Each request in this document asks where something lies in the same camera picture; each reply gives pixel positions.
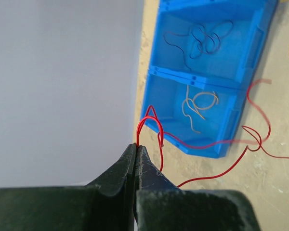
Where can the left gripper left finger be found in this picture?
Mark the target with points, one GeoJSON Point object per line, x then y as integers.
{"type": "Point", "coordinates": [104, 204]}

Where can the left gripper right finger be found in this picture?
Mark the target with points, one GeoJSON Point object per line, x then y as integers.
{"type": "Point", "coordinates": [161, 206]}

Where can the blue three-compartment plastic bin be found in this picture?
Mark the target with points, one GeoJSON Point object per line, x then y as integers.
{"type": "Point", "coordinates": [204, 56]}

